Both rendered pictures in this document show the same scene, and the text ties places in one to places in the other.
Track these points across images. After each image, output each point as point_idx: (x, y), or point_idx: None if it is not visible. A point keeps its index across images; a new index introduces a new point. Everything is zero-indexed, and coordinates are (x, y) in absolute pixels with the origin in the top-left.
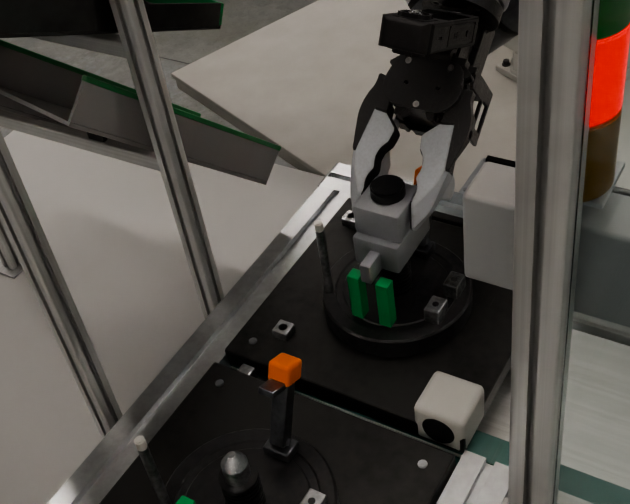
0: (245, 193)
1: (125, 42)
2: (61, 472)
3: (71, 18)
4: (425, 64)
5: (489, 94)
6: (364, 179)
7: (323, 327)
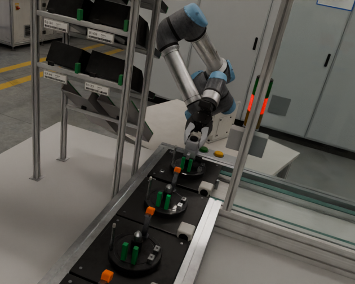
0: (128, 150)
1: (142, 94)
2: (94, 205)
3: (134, 86)
4: (202, 114)
5: None
6: (187, 136)
7: (171, 172)
